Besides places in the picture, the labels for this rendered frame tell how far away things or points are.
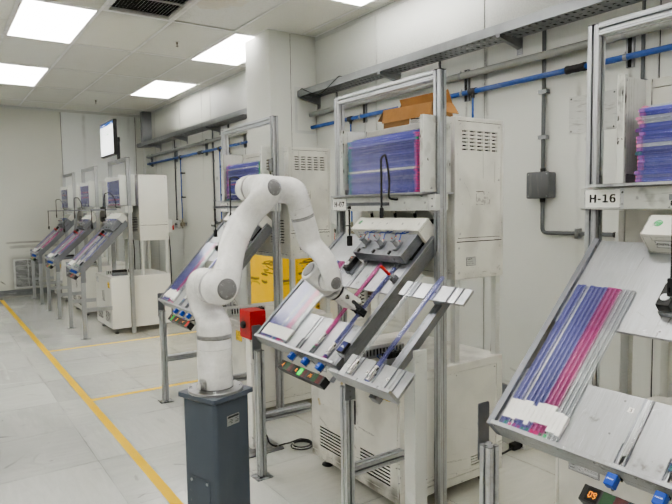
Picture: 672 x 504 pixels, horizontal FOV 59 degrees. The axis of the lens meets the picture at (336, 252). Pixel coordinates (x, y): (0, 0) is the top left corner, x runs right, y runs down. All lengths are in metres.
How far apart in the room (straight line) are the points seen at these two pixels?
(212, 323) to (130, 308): 4.83
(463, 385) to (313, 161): 1.84
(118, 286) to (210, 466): 4.80
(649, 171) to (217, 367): 1.48
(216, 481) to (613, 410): 1.27
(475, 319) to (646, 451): 2.97
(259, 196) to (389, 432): 1.19
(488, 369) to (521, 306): 1.29
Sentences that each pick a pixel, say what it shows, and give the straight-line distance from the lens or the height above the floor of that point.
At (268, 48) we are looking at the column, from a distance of 5.91.
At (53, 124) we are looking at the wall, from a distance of 10.92.
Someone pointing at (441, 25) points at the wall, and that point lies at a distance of 4.81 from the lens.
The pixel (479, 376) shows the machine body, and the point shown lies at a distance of 2.90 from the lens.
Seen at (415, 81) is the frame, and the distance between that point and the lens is 2.72.
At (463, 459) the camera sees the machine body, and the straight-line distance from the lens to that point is 2.95.
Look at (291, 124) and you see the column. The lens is 5.88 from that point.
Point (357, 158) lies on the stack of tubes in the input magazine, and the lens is 2.91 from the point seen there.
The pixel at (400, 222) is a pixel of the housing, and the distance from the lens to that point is 2.69.
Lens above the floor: 1.33
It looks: 4 degrees down
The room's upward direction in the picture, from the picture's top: 1 degrees counter-clockwise
